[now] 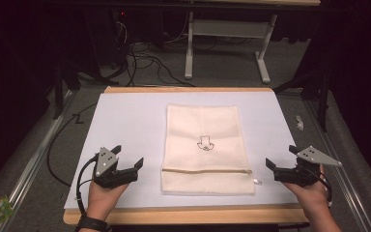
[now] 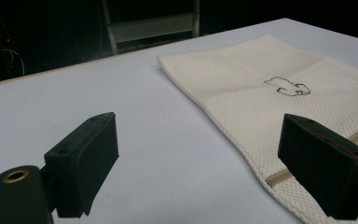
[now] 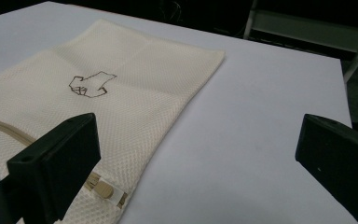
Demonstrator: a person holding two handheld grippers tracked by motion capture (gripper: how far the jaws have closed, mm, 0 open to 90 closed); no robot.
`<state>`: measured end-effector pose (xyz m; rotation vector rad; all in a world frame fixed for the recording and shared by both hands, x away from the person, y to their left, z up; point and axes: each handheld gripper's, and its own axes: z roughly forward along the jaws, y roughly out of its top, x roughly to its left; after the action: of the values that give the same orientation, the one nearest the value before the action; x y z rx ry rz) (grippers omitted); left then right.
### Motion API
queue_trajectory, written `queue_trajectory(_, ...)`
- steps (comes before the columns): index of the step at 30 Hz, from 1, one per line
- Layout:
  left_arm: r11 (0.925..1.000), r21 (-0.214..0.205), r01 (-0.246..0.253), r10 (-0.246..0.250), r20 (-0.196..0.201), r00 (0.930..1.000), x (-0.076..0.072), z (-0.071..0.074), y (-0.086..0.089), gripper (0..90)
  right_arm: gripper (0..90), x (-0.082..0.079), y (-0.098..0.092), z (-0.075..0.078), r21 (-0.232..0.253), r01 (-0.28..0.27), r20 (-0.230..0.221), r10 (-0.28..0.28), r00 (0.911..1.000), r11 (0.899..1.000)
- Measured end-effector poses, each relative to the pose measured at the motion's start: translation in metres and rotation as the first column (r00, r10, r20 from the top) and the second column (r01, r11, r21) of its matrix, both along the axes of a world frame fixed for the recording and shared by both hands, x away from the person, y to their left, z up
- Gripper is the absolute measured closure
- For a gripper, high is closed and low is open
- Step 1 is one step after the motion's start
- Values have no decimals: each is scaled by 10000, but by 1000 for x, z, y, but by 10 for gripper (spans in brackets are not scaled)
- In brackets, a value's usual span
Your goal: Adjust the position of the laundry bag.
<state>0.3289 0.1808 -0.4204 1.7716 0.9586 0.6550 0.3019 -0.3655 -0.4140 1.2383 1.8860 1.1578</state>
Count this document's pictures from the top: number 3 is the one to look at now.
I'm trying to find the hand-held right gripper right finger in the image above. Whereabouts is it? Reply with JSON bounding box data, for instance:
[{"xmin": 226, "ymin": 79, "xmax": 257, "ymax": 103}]
[{"xmin": 295, "ymin": 113, "xmax": 358, "ymax": 224}]

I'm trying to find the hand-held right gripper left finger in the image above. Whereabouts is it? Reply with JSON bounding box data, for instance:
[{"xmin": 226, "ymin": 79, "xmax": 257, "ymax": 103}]
[{"xmin": 0, "ymin": 112, "xmax": 102, "ymax": 224}]

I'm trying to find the cream mesh laundry bag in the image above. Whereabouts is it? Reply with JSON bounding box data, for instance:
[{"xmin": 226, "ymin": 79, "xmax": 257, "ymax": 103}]
[{"xmin": 0, "ymin": 18, "xmax": 226, "ymax": 224}]

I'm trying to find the grey metal stand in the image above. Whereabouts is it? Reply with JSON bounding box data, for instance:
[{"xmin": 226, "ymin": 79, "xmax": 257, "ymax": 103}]
[{"xmin": 242, "ymin": 0, "xmax": 358, "ymax": 84}]

